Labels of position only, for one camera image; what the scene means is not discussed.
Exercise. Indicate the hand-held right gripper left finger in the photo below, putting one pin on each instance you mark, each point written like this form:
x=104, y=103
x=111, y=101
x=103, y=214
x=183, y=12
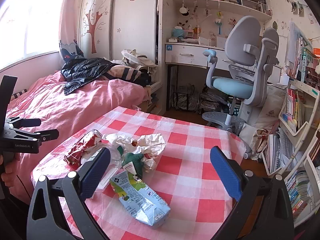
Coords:
x=96, y=175

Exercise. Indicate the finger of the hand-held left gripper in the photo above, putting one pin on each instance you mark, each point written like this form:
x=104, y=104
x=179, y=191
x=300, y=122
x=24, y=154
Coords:
x=25, y=123
x=48, y=134

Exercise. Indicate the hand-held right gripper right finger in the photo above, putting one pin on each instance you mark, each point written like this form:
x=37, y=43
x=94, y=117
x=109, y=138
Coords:
x=225, y=175

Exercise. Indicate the clear plastic bottle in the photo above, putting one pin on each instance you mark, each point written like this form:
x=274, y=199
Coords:
x=110, y=177

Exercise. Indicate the red snack wrapper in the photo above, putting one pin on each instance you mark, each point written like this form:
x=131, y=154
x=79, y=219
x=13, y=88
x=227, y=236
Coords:
x=80, y=147

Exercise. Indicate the green cloth with tag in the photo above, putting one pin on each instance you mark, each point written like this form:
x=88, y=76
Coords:
x=133, y=163

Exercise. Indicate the blue green drink carton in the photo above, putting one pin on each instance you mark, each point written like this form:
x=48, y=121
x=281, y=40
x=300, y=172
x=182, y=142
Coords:
x=140, y=200

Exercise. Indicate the white tissue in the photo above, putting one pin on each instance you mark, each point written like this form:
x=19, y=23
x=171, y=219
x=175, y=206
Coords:
x=150, y=163
x=117, y=140

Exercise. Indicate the large cream paper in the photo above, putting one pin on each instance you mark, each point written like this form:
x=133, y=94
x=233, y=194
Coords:
x=152, y=143

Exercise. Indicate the person's left hand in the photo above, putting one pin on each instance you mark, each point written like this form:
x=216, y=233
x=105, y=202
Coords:
x=10, y=173

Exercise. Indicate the pink duvet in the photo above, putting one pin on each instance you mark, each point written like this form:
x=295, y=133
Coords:
x=62, y=110

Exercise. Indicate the red white checkered tablecloth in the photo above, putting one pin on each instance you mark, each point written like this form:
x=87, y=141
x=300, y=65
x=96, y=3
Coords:
x=192, y=160

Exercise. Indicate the small orange peel piece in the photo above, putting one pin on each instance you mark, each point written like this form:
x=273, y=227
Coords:
x=135, y=143

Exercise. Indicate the pile of papers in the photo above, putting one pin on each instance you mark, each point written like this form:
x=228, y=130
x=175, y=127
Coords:
x=277, y=152

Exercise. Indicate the pile of dark bags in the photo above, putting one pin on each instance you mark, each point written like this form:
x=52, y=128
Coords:
x=212, y=102

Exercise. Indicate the black plastic bag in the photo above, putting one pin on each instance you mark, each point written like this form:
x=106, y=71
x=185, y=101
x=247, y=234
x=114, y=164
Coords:
x=85, y=70

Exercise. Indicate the stack of colourful books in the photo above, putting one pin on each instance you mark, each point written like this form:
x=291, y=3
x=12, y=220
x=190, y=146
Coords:
x=297, y=195

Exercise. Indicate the white tote bag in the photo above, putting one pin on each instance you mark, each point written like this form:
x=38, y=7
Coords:
x=270, y=110

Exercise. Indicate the white bookshelf rack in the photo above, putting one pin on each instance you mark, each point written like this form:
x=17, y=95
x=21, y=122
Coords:
x=291, y=130

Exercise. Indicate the clear plaid storage bag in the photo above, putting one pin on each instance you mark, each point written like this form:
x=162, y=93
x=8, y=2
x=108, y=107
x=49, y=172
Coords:
x=183, y=98

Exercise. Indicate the striped beige pillow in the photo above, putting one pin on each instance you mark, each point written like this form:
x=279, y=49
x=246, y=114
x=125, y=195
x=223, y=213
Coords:
x=122, y=72

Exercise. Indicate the row of upright books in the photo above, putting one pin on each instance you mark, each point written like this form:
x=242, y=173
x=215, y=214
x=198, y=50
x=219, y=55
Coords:
x=295, y=107

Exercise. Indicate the window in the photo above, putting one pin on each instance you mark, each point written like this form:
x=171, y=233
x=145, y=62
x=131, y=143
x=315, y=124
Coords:
x=25, y=22

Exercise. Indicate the pink curtain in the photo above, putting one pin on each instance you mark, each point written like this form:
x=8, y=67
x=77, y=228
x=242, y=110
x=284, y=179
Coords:
x=70, y=17

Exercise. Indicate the beige canvas bag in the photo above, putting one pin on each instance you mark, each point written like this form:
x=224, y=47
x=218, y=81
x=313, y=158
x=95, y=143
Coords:
x=137, y=58

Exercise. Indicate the white desk with drawers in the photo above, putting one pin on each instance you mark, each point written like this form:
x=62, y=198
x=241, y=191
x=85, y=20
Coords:
x=186, y=55

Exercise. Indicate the white wardrobe with tree decal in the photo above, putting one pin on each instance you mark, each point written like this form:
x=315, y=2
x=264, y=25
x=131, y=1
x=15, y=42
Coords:
x=120, y=25

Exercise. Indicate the grey blue office chair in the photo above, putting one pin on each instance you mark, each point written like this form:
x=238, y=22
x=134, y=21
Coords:
x=242, y=42

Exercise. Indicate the row of tall books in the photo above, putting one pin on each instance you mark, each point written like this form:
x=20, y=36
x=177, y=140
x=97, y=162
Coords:
x=298, y=55

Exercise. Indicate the blue plush toy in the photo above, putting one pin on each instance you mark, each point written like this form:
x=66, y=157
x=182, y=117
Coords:
x=178, y=32

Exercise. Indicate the white wall shelf unit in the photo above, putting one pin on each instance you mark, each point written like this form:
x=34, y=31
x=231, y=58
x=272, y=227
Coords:
x=200, y=2

